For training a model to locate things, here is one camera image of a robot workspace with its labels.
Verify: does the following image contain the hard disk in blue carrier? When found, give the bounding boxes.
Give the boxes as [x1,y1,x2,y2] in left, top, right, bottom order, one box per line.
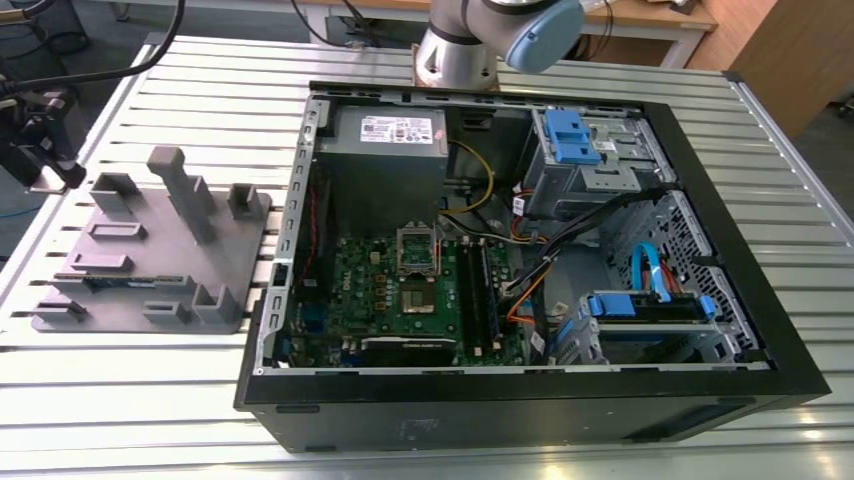
[579,292,721,326]

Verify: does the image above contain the grey power supply unit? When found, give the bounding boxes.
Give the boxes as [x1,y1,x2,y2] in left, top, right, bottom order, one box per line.
[311,105,450,236]

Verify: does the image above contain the black wire mesh bin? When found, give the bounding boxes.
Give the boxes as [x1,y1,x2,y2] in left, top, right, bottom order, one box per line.
[36,0,92,54]
[0,24,88,94]

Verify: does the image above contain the yellow wire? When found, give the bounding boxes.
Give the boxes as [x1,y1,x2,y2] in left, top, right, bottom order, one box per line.
[439,139,496,216]

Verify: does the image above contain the wooden desk white legs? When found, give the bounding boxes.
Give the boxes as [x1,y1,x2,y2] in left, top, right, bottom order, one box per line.
[586,0,721,70]

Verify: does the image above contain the orange wire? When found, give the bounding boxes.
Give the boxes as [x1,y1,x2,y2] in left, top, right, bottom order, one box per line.
[504,292,546,329]

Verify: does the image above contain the grey metal disk bay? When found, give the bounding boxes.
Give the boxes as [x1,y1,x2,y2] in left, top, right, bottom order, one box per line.
[552,291,769,366]

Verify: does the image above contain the blue drive latch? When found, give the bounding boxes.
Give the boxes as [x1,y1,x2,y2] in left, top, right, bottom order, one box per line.
[543,108,602,166]

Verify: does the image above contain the wooden cabinet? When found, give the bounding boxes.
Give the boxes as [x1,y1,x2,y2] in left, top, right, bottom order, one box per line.
[726,0,854,141]

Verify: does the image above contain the black camera cable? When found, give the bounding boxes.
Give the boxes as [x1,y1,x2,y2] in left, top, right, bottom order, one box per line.
[0,0,187,96]

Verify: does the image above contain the black graphics card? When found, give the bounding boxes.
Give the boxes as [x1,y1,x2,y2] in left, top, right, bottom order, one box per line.
[359,335,459,367]

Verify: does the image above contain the grey parts rack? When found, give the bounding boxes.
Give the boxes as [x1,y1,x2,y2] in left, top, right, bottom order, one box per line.
[31,146,274,335]

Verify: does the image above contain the CPU socket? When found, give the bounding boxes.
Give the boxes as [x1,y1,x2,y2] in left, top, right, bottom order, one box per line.
[398,277,442,317]

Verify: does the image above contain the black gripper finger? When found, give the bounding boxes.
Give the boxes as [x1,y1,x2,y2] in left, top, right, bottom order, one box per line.
[0,141,39,187]
[23,112,88,189]

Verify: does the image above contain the black open PC case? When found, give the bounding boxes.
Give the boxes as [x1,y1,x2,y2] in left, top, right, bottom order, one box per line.
[231,79,833,455]

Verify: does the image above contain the blue RAM stick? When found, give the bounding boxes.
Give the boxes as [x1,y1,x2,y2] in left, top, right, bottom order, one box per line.
[52,272,186,291]

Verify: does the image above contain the metal socket cover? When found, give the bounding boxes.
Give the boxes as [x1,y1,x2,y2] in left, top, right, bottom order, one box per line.
[396,219,442,275]

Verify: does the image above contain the blue flat data wire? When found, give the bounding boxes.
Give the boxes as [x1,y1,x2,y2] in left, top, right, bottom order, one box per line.
[630,241,675,304]

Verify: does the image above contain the black RAM slot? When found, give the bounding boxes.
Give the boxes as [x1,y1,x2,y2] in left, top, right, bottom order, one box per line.
[476,238,506,354]

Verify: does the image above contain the black wire bundle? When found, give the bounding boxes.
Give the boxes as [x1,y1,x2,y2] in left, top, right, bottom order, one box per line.
[503,187,675,361]

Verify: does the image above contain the grey metal drive cage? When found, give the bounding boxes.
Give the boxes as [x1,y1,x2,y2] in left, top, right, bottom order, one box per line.
[523,105,677,221]

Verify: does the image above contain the green motherboard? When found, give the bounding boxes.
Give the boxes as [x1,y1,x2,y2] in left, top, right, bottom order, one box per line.
[292,234,528,369]

